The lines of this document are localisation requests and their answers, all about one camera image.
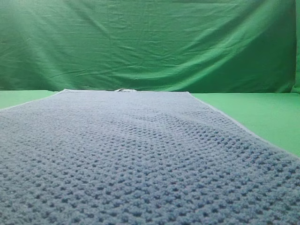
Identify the blue waffle-weave towel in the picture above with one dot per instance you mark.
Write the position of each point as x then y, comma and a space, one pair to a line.
139, 158

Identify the white towel label tag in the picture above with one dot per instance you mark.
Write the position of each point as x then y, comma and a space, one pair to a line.
123, 90

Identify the green backdrop cloth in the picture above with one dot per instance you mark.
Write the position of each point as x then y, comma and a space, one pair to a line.
199, 46

